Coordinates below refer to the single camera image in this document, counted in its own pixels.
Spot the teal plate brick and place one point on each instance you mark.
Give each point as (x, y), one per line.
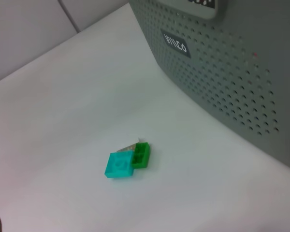
(119, 165)

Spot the green brick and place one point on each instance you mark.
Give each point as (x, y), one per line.
(141, 155)

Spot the grey perforated storage bin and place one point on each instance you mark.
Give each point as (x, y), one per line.
(232, 72)

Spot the narrow white brick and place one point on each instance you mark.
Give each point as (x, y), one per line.
(130, 146)

